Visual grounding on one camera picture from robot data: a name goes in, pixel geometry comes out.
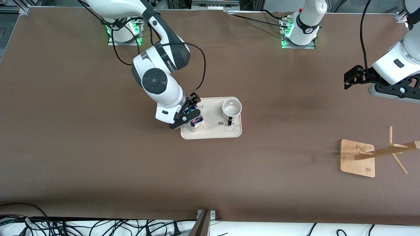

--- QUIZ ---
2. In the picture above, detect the blue white milk carton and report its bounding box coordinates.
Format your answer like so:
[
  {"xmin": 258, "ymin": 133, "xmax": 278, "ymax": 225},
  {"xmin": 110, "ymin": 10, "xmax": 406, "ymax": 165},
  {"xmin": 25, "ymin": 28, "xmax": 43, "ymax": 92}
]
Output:
[{"xmin": 188, "ymin": 106, "xmax": 206, "ymax": 132}]

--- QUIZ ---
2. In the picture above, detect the white smiley mug black handle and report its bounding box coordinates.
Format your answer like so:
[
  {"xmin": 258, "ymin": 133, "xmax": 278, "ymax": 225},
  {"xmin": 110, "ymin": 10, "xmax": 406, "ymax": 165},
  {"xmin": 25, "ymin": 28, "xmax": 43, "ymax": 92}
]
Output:
[{"xmin": 222, "ymin": 98, "xmax": 242, "ymax": 127}]

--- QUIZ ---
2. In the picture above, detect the wooden cup rack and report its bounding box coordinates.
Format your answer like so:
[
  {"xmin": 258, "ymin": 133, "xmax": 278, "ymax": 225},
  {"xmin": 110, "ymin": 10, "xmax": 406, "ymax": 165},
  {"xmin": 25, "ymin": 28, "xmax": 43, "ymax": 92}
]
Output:
[{"xmin": 340, "ymin": 126, "xmax": 420, "ymax": 178}]

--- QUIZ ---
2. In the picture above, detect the cream tray with rabbit print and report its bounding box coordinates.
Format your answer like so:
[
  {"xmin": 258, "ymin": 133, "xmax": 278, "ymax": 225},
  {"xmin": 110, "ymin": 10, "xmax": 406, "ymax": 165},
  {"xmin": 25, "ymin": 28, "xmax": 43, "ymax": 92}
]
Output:
[{"xmin": 180, "ymin": 97, "xmax": 242, "ymax": 140}]

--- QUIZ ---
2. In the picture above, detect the grey power strip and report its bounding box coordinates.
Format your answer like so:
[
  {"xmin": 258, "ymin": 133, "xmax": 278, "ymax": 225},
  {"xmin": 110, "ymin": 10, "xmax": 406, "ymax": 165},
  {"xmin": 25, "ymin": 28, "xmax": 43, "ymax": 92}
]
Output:
[{"xmin": 192, "ymin": 0, "xmax": 240, "ymax": 10}]

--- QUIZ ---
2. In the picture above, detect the brown wooden beam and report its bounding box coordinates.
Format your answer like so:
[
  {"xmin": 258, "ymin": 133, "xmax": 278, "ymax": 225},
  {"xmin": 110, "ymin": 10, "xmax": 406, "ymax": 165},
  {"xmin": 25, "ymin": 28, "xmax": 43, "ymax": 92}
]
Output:
[{"xmin": 189, "ymin": 210, "xmax": 212, "ymax": 236}]

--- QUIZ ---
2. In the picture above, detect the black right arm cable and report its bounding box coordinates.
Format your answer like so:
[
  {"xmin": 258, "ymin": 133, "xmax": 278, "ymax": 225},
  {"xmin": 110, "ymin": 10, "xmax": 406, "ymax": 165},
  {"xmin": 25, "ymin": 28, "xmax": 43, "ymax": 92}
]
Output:
[{"xmin": 111, "ymin": 18, "xmax": 207, "ymax": 96}]

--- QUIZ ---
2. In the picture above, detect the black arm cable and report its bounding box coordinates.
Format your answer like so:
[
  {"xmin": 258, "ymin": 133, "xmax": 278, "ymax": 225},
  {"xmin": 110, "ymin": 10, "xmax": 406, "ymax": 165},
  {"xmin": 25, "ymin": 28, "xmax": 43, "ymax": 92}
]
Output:
[
  {"xmin": 360, "ymin": 0, "xmax": 375, "ymax": 71},
  {"xmin": 111, "ymin": 18, "xmax": 207, "ymax": 96}
]

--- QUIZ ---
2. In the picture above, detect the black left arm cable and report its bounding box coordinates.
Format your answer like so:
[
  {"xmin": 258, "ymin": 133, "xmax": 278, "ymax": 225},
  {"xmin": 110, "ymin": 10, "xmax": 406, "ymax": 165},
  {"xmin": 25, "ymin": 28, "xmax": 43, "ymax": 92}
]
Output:
[{"xmin": 360, "ymin": 0, "xmax": 375, "ymax": 71}]

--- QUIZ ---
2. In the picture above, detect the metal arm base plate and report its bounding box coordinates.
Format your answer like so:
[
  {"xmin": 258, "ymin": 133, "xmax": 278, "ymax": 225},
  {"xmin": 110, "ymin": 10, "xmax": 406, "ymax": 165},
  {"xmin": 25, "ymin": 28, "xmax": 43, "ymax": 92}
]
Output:
[
  {"xmin": 108, "ymin": 20, "xmax": 144, "ymax": 46},
  {"xmin": 280, "ymin": 16, "xmax": 316, "ymax": 49}
]

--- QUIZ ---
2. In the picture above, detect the black cable on table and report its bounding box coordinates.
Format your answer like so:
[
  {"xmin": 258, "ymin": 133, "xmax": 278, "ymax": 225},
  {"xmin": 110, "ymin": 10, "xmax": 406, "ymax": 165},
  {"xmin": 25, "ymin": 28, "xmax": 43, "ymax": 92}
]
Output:
[{"xmin": 229, "ymin": 9, "xmax": 290, "ymax": 29}]

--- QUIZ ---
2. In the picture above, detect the small metal bracket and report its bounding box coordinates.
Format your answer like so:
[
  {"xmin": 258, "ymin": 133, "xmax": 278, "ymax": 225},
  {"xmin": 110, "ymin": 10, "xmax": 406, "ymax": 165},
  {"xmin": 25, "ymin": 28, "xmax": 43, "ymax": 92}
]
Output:
[{"xmin": 197, "ymin": 210, "xmax": 216, "ymax": 221}]

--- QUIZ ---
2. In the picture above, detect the black looped cable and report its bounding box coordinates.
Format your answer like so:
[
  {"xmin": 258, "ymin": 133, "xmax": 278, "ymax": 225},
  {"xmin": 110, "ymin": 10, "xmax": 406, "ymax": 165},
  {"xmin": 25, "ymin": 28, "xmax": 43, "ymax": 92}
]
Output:
[{"xmin": 0, "ymin": 203, "xmax": 50, "ymax": 221}]

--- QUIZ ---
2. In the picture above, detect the grey tagged cable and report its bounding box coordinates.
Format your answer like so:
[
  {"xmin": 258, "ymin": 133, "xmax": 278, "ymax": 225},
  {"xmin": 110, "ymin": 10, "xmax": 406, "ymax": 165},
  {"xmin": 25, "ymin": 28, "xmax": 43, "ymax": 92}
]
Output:
[{"xmin": 20, "ymin": 218, "xmax": 36, "ymax": 236}]

